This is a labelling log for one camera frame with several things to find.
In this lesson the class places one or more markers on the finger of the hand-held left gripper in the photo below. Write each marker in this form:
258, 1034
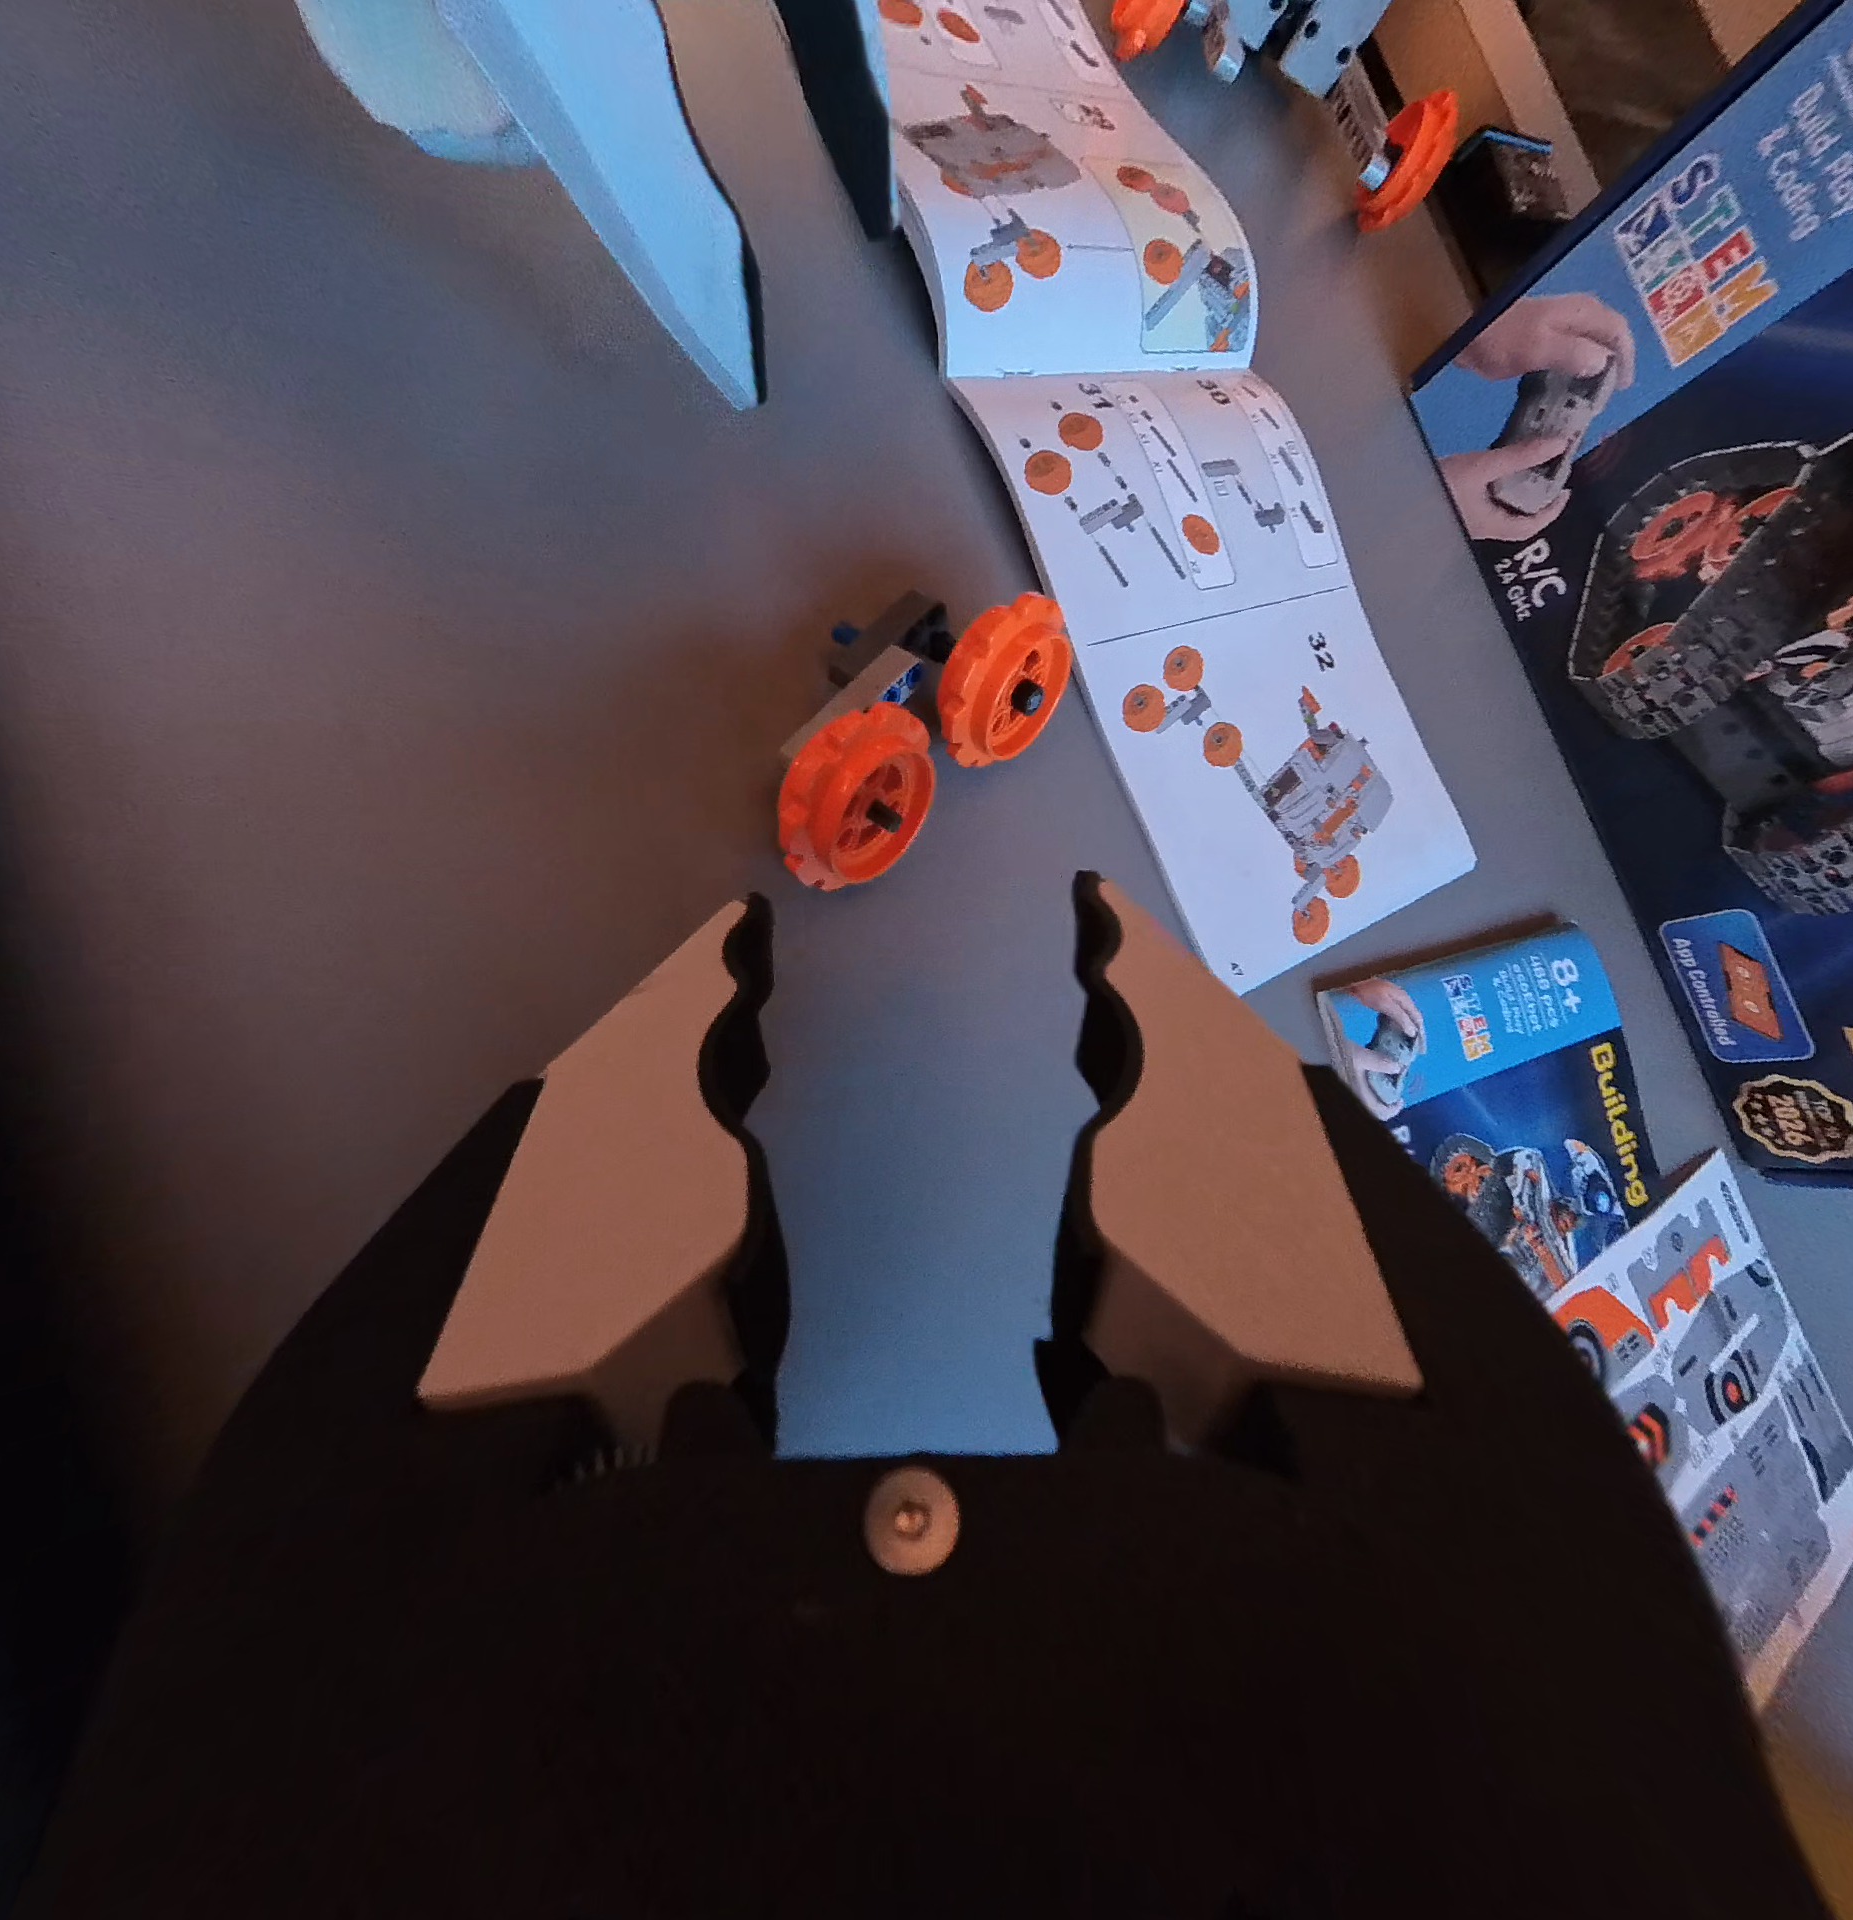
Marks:
611, 120
844, 91

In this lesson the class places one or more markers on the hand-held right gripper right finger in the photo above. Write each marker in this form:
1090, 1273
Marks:
1240, 1229

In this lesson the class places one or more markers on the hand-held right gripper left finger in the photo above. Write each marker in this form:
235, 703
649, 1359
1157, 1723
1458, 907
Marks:
597, 1229

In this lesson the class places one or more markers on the orange wheel grey beam assembly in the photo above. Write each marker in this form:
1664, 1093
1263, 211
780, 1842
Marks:
858, 801

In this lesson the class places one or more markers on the grey desk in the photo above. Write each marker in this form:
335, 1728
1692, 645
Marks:
416, 526

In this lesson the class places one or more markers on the blue instruction booklet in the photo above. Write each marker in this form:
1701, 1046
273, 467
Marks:
1496, 1080

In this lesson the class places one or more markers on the open instruction manual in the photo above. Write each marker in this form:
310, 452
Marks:
1240, 720

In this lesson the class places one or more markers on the folded building booklets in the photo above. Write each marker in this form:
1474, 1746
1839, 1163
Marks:
1738, 1427

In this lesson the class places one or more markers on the grey toy robot model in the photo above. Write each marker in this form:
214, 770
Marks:
1407, 165

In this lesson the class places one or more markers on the brown cardboard box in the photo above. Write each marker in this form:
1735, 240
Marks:
1482, 67

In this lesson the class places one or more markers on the blue robot kit box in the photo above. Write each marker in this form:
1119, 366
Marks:
1691, 676

